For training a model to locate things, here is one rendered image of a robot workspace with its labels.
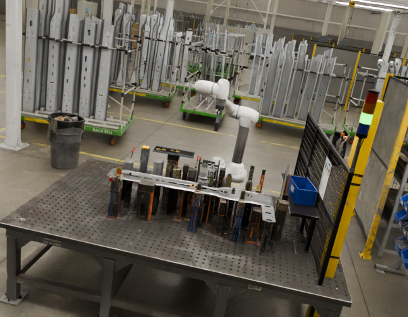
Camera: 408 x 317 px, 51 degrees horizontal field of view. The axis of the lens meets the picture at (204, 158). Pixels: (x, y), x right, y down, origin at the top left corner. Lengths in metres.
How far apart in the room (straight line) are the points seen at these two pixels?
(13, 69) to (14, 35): 0.48
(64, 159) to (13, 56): 1.65
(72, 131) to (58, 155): 0.42
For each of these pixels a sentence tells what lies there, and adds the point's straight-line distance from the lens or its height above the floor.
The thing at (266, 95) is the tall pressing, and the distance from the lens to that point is 10.34.
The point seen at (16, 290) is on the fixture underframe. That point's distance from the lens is 3.78.
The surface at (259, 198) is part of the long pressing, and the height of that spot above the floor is 1.00.
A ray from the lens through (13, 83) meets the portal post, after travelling 6.86.
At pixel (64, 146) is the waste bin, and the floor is 0.34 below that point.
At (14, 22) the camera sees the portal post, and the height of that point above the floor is 1.85.
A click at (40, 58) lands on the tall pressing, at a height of 1.21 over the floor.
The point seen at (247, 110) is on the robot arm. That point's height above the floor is 1.57.
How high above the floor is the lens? 2.34
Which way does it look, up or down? 18 degrees down
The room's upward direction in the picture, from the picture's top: 9 degrees clockwise
